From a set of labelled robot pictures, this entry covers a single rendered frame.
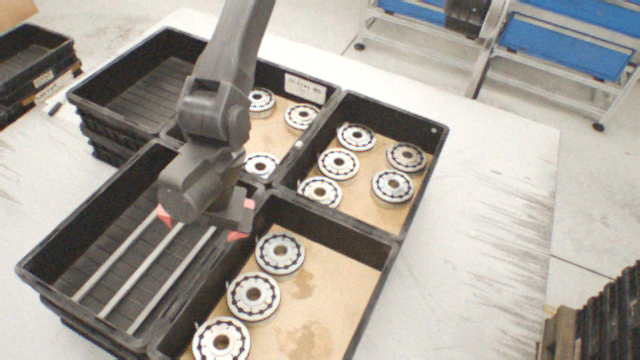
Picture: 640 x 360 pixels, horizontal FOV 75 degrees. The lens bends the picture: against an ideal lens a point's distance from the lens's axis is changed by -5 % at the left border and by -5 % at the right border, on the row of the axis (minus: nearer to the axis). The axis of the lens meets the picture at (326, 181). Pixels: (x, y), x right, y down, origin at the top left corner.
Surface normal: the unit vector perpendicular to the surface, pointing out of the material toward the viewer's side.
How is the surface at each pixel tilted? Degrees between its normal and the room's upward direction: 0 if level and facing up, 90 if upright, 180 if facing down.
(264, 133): 0
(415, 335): 0
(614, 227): 0
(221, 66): 36
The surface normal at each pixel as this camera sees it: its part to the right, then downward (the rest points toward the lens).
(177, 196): -0.41, 0.57
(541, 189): 0.09, -0.66
